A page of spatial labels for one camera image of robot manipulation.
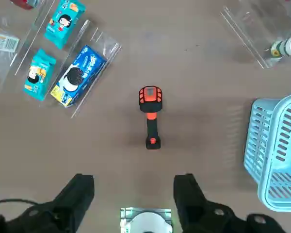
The white yellow Franzzi cookie box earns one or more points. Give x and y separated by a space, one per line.
2 41

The clear acrylic stepped shelf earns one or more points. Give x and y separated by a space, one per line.
104 46
257 29

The teal snack packet red-dressed girl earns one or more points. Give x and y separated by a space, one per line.
64 23

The teal snack packet yellow print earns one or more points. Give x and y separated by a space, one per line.
40 75

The blue Oreo cookie box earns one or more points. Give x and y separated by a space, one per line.
80 75

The orange black barcode scanner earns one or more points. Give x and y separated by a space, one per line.
150 116

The light blue shopping basket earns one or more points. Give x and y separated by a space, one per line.
264 155

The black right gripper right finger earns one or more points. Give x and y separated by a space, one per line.
194 208

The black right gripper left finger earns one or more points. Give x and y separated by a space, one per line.
63 208

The red Coca-Cola bottle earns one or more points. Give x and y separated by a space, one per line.
24 3

